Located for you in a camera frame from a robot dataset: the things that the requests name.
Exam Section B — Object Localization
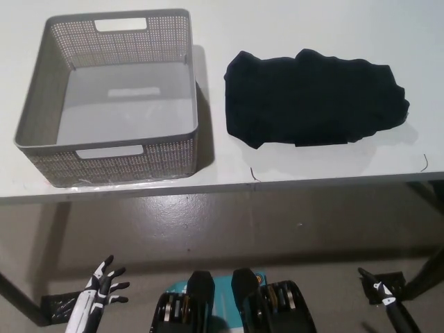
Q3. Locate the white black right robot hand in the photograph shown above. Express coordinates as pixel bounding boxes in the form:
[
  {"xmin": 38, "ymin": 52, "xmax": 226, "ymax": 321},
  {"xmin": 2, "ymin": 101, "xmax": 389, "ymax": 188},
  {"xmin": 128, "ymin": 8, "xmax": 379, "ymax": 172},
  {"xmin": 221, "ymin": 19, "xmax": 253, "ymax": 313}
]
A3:
[{"xmin": 357, "ymin": 267, "xmax": 415, "ymax": 333}]

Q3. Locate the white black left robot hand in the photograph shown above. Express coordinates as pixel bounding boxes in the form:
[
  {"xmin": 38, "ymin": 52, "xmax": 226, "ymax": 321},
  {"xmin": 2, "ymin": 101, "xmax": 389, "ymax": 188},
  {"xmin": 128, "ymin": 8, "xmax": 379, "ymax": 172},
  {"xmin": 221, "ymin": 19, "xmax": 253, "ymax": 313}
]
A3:
[{"xmin": 65, "ymin": 255, "xmax": 130, "ymax": 333}]

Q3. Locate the black t-shirt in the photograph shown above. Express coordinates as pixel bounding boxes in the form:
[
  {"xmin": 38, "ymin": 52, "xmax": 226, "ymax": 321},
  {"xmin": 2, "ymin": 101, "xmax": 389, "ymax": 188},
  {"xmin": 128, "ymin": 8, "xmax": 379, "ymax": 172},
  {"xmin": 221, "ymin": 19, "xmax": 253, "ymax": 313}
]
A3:
[{"xmin": 223, "ymin": 48, "xmax": 413, "ymax": 151}]

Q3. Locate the black floor tape patch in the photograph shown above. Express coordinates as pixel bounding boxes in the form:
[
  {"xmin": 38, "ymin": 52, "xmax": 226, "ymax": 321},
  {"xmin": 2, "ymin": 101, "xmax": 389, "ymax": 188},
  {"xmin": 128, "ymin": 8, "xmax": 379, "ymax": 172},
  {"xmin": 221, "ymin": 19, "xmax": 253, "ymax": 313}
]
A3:
[
  {"xmin": 40, "ymin": 291, "xmax": 87, "ymax": 327},
  {"xmin": 360, "ymin": 271, "xmax": 407, "ymax": 306}
]

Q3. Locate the dark metal table leg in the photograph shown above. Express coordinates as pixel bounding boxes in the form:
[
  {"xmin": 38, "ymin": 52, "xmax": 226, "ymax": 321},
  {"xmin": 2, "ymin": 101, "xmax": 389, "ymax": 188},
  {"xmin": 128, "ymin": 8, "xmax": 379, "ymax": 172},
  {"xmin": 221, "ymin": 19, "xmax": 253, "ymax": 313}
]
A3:
[
  {"xmin": 402, "ymin": 239, "xmax": 444, "ymax": 301},
  {"xmin": 0, "ymin": 270, "xmax": 49, "ymax": 327}
]

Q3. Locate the black ribbed robot body block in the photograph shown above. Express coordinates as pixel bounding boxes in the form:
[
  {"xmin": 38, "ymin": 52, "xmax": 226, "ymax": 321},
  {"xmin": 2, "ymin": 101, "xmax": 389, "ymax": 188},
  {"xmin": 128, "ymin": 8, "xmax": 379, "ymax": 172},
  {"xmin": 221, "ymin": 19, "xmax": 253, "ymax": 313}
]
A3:
[
  {"xmin": 231, "ymin": 268, "xmax": 317, "ymax": 333},
  {"xmin": 151, "ymin": 270, "xmax": 216, "ymax": 333}
]

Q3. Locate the grey perforated plastic basket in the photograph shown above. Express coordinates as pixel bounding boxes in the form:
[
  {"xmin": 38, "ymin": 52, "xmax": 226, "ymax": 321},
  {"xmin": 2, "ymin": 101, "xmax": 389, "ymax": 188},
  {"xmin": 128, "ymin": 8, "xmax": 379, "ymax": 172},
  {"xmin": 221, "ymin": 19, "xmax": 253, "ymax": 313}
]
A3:
[{"xmin": 12, "ymin": 8, "xmax": 200, "ymax": 189}]

